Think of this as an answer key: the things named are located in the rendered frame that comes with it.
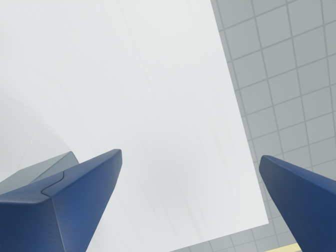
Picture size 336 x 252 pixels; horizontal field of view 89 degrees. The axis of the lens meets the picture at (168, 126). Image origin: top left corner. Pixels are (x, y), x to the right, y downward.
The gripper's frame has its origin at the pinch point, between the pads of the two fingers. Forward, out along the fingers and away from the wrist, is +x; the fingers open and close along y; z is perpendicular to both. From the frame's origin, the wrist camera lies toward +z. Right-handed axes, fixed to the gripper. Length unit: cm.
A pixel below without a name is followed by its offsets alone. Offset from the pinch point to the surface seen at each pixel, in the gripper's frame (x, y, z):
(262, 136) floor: 117, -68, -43
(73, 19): 30.1, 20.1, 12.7
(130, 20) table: 30.6, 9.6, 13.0
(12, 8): 29.8, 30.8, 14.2
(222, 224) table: 29.2, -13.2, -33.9
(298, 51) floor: 120, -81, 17
